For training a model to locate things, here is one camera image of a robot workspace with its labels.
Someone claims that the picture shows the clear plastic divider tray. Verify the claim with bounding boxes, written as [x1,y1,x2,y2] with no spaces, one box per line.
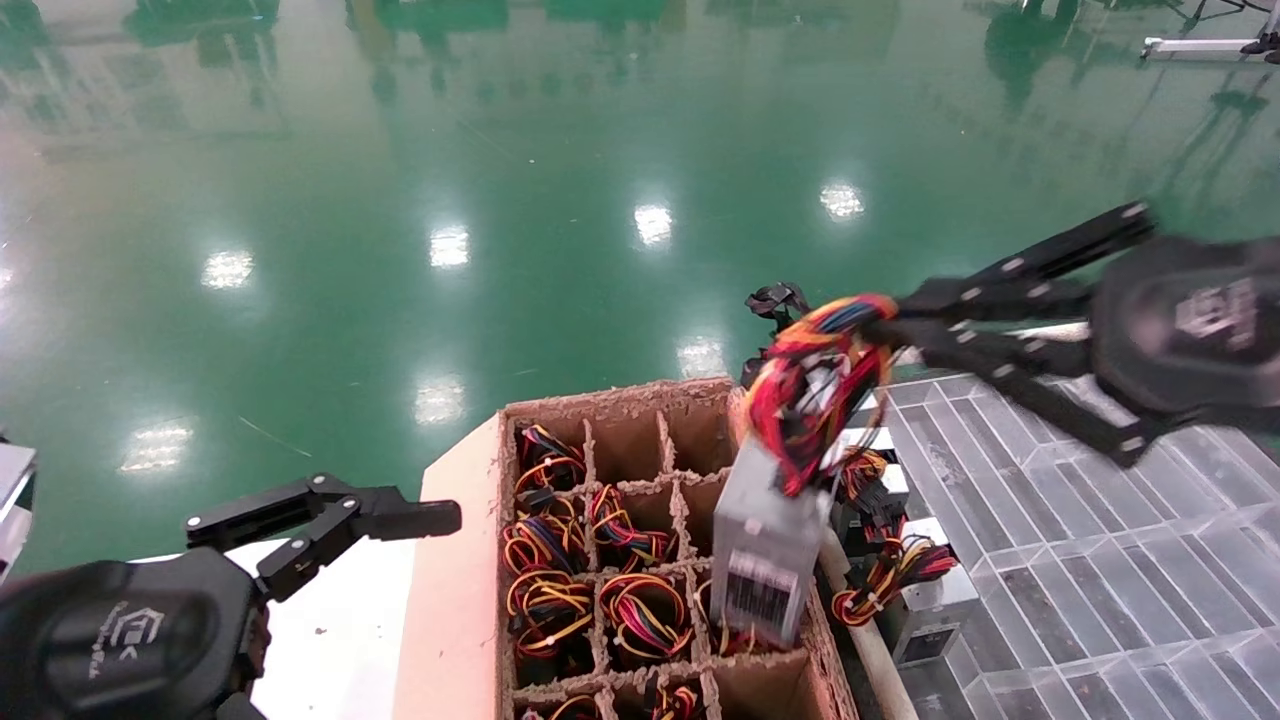
[870,370,1280,563]
[900,505,1280,720]

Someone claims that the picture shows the brown cardboard divider box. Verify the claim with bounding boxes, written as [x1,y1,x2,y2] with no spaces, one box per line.
[393,377,863,720]

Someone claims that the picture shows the white metal base bar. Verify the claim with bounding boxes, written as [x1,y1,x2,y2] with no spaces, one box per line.
[1142,36,1263,61]

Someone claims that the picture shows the grey power supply black cables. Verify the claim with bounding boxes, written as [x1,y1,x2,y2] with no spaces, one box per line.
[745,283,813,386]

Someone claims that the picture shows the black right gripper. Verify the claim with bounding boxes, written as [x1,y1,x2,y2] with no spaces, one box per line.
[880,202,1280,469]

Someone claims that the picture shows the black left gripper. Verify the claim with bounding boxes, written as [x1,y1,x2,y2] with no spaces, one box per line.
[0,473,463,720]

